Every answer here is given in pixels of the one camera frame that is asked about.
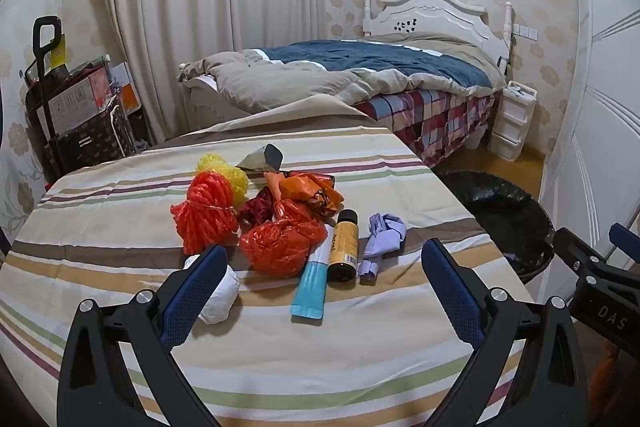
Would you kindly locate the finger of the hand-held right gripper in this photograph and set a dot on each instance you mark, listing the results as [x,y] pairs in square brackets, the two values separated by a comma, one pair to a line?
[572,249]
[622,235]

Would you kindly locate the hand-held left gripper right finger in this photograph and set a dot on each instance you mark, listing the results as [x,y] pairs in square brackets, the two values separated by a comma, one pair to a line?
[450,292]

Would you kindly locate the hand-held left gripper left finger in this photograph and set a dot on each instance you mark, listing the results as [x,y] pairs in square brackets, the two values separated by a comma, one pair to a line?
[195,292]

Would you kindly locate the white tissue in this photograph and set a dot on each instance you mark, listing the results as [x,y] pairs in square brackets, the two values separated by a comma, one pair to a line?
[222,294]

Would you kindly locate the orange-red foam net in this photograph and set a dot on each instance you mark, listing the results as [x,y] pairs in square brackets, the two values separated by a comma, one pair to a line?
[207,212]

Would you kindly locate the black trash bin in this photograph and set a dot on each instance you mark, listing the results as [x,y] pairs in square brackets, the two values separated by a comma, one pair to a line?
[495,207]

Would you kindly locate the purple glove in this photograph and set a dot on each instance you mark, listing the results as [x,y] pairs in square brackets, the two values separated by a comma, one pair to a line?
[385,232]

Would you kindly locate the orange plastic bag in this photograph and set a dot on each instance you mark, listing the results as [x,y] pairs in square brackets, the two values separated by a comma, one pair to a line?
[280,242]

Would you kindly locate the yellow bottle black cap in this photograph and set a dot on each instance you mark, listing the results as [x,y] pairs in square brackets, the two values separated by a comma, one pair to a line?
[344,247]

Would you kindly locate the blue white tube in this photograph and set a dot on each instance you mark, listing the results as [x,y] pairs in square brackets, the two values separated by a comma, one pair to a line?
[311,287]

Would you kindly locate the yellow foam net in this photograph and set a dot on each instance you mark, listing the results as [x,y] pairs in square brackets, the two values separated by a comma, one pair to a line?
[212,164]

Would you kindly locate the red snack wrapper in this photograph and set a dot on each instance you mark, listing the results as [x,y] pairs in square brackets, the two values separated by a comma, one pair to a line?
[307,189]

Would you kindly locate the orange cloth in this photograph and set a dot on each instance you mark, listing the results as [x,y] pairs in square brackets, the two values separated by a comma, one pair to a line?
[615,369]

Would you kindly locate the white wardrobe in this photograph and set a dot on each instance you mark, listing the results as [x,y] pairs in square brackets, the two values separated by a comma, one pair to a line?
[600,107]

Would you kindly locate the striped tablecloth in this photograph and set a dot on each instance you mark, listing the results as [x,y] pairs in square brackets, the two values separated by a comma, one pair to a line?
[325,357]

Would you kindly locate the white plastic drawer unit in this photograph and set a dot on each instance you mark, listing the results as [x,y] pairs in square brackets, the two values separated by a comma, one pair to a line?
[515,117]

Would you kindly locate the plaid bed sheet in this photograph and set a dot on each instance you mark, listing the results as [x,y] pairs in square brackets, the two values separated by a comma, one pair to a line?
[430,117]

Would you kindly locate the brown patterned storage box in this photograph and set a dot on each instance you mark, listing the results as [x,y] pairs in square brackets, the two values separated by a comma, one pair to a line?
[90,142]

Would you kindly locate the small white orange box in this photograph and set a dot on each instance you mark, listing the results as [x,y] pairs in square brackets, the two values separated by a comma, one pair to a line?
[125,89]

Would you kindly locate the white orange cardboard box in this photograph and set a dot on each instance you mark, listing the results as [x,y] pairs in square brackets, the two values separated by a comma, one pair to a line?
[75,99]

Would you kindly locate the blue beige duvet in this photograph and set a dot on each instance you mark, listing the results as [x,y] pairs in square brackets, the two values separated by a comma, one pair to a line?
[350,62]

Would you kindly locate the bed with blue duvet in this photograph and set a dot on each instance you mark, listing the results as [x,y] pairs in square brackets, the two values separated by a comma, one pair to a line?
[430,14]

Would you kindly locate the yellow paper tag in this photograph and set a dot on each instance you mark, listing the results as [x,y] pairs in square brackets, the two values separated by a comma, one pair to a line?
[59,52]

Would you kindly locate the cream curtain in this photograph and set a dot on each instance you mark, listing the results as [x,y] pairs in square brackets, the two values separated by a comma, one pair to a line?
[200,7]

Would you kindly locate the wall switch panel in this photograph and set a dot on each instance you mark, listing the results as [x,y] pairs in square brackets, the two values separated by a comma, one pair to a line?
[525,32]

